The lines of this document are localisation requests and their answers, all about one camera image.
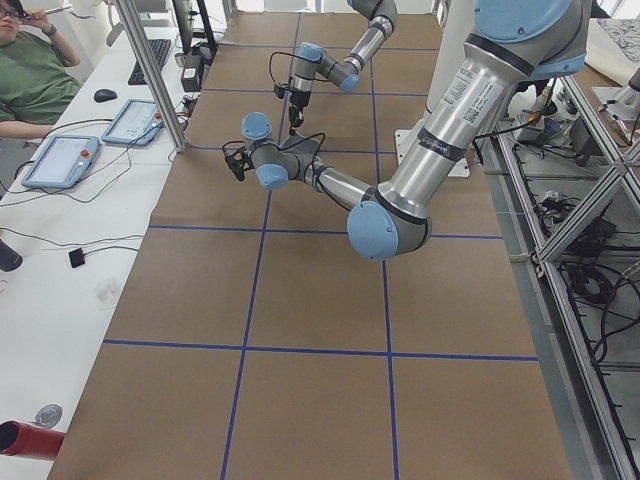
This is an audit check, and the aluminium frame post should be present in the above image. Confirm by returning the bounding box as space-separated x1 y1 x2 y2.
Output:
114 0 187 153

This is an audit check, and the round metal desk grommet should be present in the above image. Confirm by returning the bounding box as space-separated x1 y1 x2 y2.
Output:
33 403 63 429

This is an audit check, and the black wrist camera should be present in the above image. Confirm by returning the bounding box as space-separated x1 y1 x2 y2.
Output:
273 83 290 99

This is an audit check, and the blue teach pendant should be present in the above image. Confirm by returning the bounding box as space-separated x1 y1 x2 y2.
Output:
101 99 164 147
21 135 101 189

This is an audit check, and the near blue teach pendant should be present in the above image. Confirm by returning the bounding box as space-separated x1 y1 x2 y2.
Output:
21 135 101 189

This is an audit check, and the black keyboard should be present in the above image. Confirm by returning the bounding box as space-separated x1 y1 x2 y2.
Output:
127 38 173 86

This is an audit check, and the red cylinder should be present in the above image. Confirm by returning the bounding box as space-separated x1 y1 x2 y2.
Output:
1 420 65 461

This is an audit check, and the small black square device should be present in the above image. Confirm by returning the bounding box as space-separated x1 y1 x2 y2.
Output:
68 248 86 269

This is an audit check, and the black computer mouse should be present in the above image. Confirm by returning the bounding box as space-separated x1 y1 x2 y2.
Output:
93 89 118 103

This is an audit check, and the aluminium frame rack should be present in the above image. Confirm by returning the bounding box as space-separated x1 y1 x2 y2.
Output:
478 67 639 479

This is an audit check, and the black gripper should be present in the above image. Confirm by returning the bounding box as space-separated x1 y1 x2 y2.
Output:
230 147 255 182
288 90 310 135

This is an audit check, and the person in green shirt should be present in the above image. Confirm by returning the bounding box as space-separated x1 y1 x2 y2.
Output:
1 1 81 139

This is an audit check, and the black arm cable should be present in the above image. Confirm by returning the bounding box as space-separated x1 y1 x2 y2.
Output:
268 49 301 89
221 131 329 169

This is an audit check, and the far blue teach pendant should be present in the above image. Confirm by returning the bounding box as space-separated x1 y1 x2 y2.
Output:
101 99 164 147

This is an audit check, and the black power adapter box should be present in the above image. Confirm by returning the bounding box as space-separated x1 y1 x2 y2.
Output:
181 54 204 93

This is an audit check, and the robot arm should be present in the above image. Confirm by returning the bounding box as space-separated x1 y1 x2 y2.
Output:
279 0 398 135
225 1 591 260

